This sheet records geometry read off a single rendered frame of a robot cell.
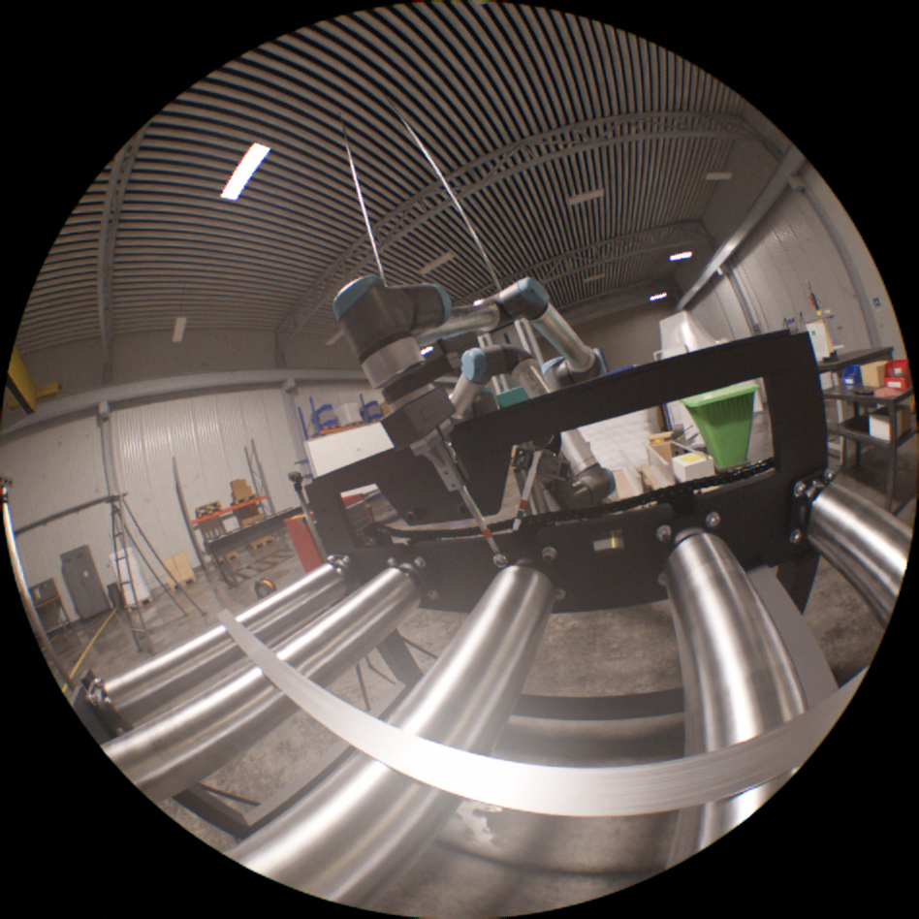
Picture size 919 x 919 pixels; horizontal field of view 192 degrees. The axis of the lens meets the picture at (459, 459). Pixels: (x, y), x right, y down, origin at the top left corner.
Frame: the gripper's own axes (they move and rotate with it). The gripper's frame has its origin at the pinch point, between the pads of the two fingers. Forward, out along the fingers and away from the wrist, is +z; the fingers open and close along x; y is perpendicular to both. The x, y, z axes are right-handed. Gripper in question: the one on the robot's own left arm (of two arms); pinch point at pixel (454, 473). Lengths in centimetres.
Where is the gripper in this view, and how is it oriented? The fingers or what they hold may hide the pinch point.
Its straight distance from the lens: 44.0
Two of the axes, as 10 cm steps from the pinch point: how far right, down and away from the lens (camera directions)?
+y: -8.2, 2.9, 5.0
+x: -3.5, 4.4, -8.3
